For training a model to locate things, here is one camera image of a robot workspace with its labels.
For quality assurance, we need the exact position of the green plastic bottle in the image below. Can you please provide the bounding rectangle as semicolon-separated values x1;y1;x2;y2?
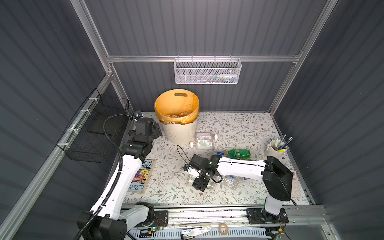
227;149;251;160

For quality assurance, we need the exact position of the brown tea bottle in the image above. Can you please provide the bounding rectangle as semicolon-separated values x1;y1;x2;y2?
167;111;192;118

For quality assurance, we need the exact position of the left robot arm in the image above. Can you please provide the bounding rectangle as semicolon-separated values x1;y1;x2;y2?
75;111;162;240

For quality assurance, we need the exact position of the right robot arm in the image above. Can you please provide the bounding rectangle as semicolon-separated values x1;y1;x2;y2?
184;155;293;217

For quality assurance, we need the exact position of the orange bin liner bag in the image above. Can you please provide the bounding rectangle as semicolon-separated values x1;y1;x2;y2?
154;89;200;125

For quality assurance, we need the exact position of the white ribbed trash bin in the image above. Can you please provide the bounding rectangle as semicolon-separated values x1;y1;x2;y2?
160;118;198;145

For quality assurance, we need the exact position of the clear bottle white label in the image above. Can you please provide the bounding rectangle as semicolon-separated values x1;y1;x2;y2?
190;138;214;150

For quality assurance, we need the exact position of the square clear bottle white cap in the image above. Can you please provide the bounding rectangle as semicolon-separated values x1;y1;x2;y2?
196;132;218;140

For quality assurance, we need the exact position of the illustrated paperback book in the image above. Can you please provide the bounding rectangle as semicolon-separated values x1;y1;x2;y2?
128;160;156;194

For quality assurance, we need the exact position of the tape roll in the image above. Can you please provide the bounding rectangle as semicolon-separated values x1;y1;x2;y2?
218;223;229;236

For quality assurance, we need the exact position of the silver foil wrapper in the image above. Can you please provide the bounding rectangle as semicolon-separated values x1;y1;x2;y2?
181;226;212;240

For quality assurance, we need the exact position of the white pen holder cup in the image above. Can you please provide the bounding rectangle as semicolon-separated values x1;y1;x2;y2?
265;135;293;159

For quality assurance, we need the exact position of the pink calculator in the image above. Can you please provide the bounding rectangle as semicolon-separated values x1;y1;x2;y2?
291;171;301;198

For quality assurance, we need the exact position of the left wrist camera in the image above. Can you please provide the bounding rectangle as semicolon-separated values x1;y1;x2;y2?
134;111;143;119

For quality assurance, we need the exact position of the black wire side basket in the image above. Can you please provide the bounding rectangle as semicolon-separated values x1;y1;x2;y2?
57;90;130;164

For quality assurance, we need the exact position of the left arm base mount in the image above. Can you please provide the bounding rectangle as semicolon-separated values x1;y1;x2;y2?
139;211;169;228

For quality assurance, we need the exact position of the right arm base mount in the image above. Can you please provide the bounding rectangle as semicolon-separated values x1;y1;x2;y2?
246;208;289;225

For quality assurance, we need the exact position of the white wire wall basket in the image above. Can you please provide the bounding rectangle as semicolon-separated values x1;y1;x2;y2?
173;57;242;85

